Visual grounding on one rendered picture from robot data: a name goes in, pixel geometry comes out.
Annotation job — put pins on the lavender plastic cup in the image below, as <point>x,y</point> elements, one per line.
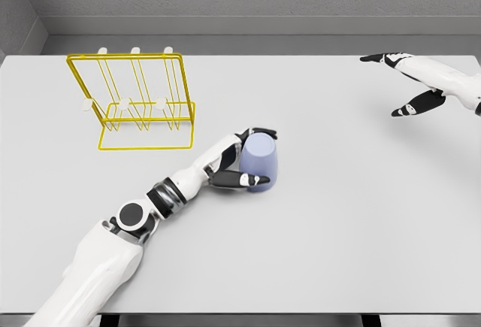
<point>259,158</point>

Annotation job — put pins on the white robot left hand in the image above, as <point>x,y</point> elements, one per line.
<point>219,154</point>

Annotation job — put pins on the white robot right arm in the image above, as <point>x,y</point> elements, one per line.
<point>471,92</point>

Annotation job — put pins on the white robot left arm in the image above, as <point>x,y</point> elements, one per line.
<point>109,259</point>

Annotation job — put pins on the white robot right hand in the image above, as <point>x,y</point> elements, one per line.
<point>428,71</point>

